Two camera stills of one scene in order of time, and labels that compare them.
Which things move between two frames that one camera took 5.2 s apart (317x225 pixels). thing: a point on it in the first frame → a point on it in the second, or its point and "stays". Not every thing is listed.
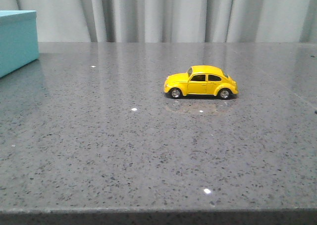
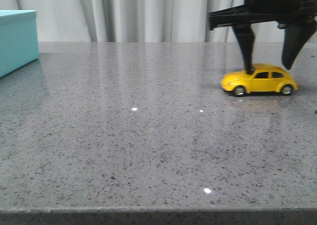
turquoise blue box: [19, 40] stays
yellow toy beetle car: [201, 80] → [266, 78]
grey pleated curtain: [168, 15] stays
